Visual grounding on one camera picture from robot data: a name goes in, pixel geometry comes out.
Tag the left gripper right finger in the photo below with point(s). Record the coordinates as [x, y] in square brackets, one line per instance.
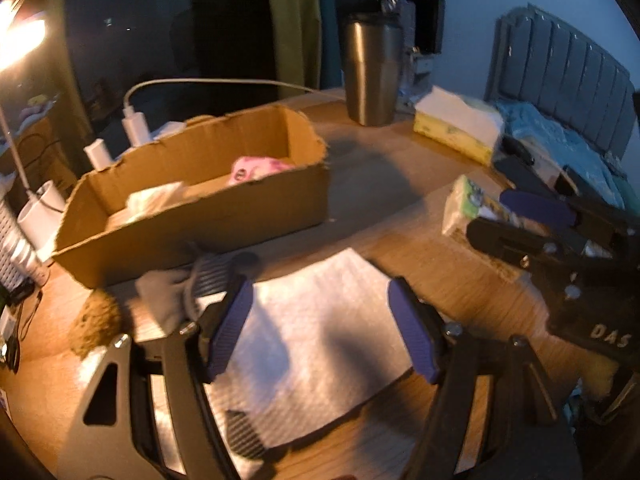
[421, 328]

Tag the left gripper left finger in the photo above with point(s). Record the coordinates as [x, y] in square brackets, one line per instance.
[221, 325]

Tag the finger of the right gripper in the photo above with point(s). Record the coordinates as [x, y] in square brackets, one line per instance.
[548, 211]
[521, 247]

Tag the grey striped sock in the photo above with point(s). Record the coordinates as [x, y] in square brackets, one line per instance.
[173, 296]

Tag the cartoon tissue pack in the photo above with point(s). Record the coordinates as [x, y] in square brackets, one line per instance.
[467, 201]

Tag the white cloth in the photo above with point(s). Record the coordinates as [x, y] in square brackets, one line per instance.
[147, 202]

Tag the pink plush toy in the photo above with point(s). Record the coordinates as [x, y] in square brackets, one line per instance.
[251, 168]

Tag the brown sponge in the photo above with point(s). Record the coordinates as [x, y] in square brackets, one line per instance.
[98, 322]

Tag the yellow tissue pack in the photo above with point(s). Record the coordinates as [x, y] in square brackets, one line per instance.
[467, 125]

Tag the grey headboard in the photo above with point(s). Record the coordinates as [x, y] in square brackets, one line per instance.
[540, 59]

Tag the cardboard box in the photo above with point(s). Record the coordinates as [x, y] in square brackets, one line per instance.
[212, 215]

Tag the white power strip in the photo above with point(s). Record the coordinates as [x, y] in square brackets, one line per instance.
[167, 129]

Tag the white plastic basket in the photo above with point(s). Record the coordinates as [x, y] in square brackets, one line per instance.
[19, 259]

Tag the white desk lamp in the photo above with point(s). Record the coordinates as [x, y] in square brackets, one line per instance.
[34, 160]

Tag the small white charger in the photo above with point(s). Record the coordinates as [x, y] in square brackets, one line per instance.
[98, 154]

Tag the black speaker monitor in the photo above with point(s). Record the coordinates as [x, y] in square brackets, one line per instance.
[430, 19]

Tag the steel travel mug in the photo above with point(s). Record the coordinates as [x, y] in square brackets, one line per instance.
[372, 58]

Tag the clear water bottle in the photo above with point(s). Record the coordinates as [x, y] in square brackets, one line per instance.
[403, 12]

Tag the white charger with cable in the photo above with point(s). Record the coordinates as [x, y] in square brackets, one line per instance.
[150, 103]

